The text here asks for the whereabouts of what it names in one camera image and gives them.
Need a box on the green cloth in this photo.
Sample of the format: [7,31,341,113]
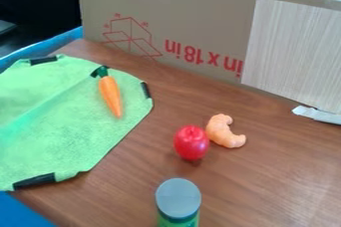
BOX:
[0,54,155,192]

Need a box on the orange toy croissant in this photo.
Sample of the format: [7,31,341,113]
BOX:
[203,113,248,149]

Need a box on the green can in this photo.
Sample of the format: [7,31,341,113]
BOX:
[154,177,203,227]

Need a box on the orange toy carrot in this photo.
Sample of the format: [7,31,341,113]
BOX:
[89,65,125,118]

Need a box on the red toy apple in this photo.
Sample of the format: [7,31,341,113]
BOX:
[171,124,211,162]

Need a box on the light wooden board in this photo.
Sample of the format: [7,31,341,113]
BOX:
[239,0,341,115]

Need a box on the cardboard box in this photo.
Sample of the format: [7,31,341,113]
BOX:
[76,0,341,92]

